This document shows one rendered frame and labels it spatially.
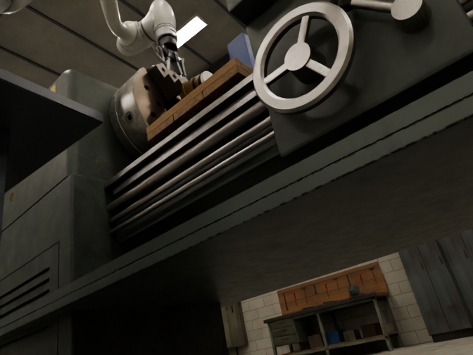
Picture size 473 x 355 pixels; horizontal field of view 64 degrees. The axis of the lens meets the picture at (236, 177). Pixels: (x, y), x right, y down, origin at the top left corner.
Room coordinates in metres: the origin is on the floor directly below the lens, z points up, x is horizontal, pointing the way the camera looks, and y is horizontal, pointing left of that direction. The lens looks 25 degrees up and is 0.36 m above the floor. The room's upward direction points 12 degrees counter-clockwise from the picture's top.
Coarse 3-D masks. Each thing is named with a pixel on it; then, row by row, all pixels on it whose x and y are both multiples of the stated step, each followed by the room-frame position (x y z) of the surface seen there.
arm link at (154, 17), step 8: (160, 0) 1.11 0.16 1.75; (152, 8) 1.11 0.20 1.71; (160, 8) 1.10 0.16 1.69; (168, 8) 1.11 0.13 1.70; (152, 16) 1.11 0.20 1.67; (160, 16) 1.10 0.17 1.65; (168, 16) 1.11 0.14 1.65; (144, 24) 1.14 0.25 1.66; (152, 24) 1.12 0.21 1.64; (160, 24) 1.11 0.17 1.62; (152, 32) 1.15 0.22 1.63; (152, 40) 1.20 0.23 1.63
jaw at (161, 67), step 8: (160, 64) 0.87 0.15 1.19; (152, 72) 0.88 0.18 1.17; (160, 72) 0.87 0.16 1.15; (168, 72) 0.90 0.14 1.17; (160, 80) 0.89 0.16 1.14; (168, 80) 0.88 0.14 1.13; (176, 80) 0.89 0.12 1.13; (184, 80) 0.89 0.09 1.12; (160, 88) 0.91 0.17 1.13; (168, 88) 0.90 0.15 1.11; (176, 88) 0.89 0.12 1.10; (168, 96) 0.92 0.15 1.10; (176, 96) 0.94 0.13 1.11
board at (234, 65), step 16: (240, 64) 0.61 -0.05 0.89; (208, 80) 0.64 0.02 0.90; (224, 80) 0.62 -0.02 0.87; (240, 80) 0.62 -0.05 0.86; (192, 96) 0.68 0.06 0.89; (208, 96) 0.65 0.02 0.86; (176, 112) 0.71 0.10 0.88; (192, 112) 0.70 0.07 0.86; (160, 128) 0.74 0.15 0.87; (176, 128) 0.75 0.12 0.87
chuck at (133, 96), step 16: (128, 80) 0.87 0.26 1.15; (144, 80) 0.87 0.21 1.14; (128, 96) 0.85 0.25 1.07; (144, 96) 0.87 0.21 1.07; (160, 96) 0.91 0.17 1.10; (144, 112) 0.86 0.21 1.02; (160, 112) 0.91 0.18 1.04; (128, 128) 0.89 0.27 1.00; (144, 128) 0.88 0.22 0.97; (144, 144) 0.92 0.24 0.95
